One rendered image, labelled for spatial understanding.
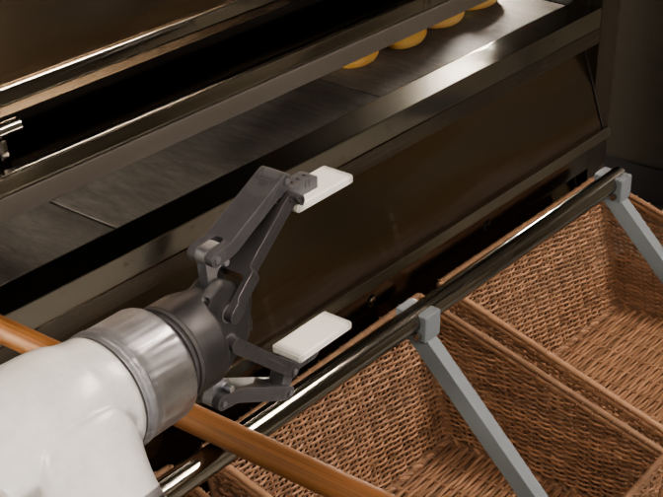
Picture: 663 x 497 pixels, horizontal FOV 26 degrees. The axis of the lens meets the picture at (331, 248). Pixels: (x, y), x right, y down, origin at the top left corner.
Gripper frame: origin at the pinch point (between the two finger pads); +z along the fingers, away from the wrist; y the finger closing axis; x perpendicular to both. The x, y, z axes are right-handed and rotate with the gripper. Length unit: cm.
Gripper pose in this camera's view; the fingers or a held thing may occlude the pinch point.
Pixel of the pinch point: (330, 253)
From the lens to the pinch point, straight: 117.6
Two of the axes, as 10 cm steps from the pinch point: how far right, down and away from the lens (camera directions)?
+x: 7.9, 2.9, -5.4
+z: 6.1, -3.7, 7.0
